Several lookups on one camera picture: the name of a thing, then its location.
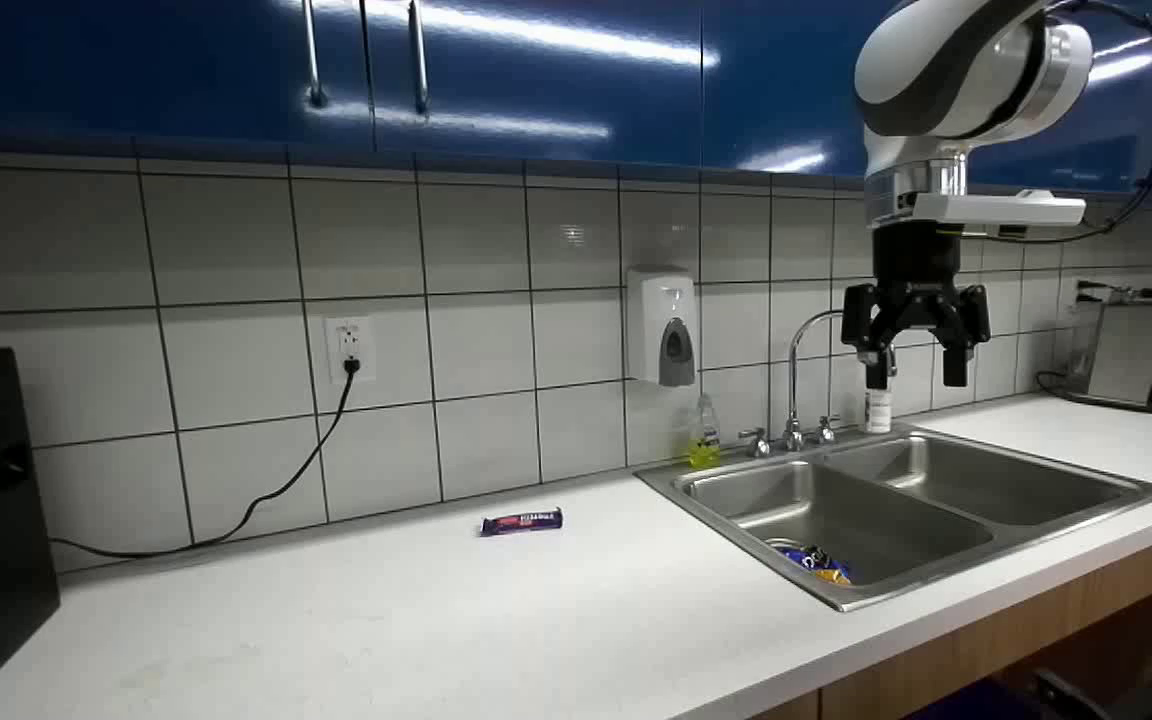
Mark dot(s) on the white wall power outlet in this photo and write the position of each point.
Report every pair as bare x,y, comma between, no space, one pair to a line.
351,346

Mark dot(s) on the stainless steel double sink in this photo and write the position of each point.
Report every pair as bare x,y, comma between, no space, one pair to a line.
899,513

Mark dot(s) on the white wall soap dispenser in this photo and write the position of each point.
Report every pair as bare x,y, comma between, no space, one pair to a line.
662,324

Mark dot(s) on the blue cabinet door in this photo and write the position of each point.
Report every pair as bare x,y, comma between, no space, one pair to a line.
137,66
579,83
1139,120

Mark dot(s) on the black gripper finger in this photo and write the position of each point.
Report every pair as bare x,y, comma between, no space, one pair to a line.
876,332
960,324

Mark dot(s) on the chrome gooseneck faucet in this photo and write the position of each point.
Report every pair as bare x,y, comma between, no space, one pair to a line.
795,386

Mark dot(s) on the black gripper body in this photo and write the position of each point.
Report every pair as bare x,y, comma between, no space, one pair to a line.
918,261

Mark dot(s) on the white pump soap bottle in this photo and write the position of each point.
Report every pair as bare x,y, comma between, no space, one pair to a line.
876,408

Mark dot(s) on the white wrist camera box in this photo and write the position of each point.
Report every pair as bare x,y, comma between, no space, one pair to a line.
988,211

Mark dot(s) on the wooden base cabinet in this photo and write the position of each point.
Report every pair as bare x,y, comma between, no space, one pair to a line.
1003,643

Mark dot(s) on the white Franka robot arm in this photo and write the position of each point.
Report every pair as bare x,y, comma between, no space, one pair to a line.
928,60

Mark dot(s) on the steel espresso machine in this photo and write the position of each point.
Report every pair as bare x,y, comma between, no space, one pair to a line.
1141,346

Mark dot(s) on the dark blue candy bar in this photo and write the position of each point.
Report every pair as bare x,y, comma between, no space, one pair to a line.
523,520

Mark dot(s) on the blue snack packet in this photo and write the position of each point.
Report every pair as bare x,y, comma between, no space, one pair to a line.
819,564

